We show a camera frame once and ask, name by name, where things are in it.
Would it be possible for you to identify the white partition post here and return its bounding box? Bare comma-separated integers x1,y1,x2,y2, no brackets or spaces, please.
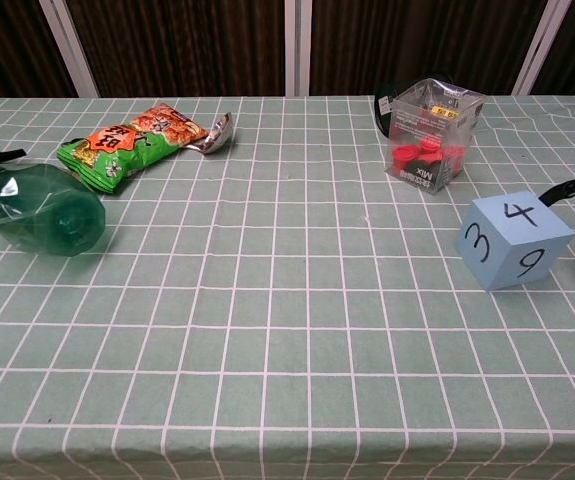
283,0,313,98
512,0,574,96
38,0,101,99

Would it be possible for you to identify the clear plastic box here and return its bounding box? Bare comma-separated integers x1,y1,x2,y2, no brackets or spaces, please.
384,76,485,197

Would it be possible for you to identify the light blue numbered cube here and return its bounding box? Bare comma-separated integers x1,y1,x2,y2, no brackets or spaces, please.
454,192,575,292

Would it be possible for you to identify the green transparent plastic bottle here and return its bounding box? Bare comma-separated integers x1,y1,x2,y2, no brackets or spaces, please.
0,162,107,259

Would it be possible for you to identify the green checkered tablecloth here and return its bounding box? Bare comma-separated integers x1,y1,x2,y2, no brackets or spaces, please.
0,94,575,480

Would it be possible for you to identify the green orange snack bag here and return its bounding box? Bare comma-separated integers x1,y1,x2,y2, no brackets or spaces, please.
56,102,210,195

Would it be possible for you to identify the black round object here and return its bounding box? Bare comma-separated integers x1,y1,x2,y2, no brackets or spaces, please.
373,79,404,139

